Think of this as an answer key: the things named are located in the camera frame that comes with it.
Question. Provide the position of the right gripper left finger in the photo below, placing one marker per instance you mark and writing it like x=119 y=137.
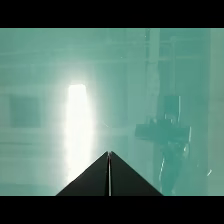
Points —
x=93 y=181

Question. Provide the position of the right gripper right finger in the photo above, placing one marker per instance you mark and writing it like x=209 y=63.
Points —
x=128 y=181

